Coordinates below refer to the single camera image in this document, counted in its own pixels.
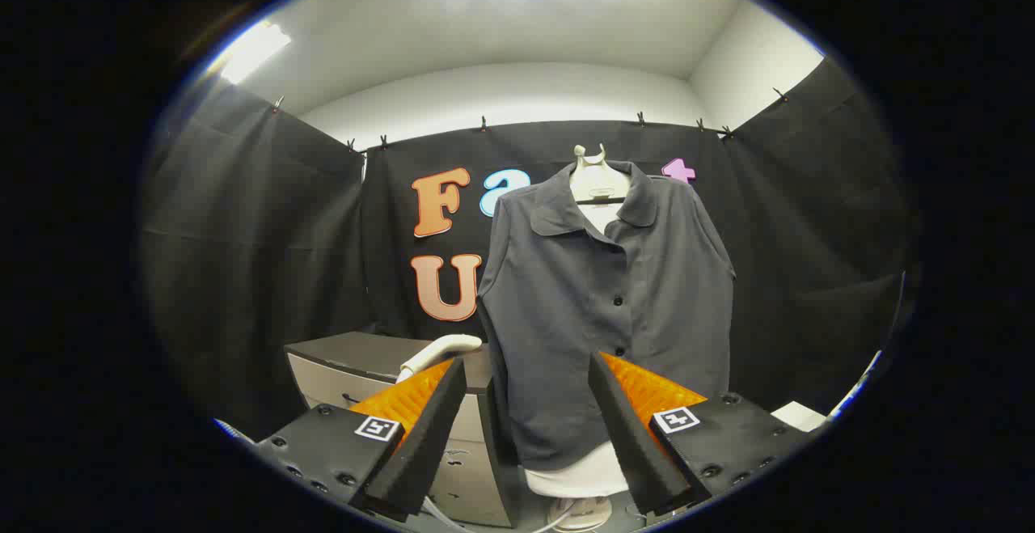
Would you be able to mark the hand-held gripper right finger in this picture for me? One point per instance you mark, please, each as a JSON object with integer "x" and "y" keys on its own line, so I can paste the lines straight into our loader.
{"x": 635, "y": 444}

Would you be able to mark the row of black cloth clips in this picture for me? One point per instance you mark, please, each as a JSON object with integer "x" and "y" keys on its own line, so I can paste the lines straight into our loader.
{"x": 483, "y": 123}

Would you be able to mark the striped grey panel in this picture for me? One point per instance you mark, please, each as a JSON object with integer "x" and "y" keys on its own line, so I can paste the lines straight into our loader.
{"x": 234, "y": 431}

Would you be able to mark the grey button shirt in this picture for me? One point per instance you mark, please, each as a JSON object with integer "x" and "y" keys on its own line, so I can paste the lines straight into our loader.
{"x": 558, "y": 315}

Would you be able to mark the grey drawer cabinet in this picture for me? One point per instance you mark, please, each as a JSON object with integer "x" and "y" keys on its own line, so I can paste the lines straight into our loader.
{"x": 356, "y": 351}

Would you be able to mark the white flat box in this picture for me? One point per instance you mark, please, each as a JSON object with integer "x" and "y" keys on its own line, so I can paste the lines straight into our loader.
{"x": 799, "y": 416}

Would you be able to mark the white garment steamer head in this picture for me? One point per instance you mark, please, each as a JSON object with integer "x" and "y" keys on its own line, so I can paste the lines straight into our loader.
{"x": 441, "y": 348}

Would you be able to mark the round white stand base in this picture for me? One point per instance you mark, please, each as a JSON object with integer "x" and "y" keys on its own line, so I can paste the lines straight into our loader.
{"x": 578, "y": 514}

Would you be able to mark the white torso form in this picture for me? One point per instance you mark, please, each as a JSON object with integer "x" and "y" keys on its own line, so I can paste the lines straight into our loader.
{"x": 578, "y": 476}

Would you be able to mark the ceiling light strip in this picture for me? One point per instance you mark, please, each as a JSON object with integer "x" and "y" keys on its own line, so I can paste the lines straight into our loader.
{"x": 252, "y": 52}

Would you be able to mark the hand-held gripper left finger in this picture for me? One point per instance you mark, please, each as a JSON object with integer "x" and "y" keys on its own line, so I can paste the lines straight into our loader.
{"x": 424, "y": 444}

